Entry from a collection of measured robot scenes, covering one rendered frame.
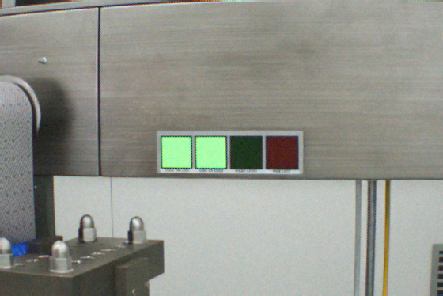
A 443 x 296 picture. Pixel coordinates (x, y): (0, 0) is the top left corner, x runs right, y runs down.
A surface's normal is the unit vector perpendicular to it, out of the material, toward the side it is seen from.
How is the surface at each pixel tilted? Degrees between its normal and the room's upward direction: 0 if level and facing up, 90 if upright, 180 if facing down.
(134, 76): 90
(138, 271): 90
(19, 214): 90
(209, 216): 90
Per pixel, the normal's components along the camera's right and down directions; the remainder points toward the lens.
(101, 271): 0.96, 0.00
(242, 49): -0.28, 0.05
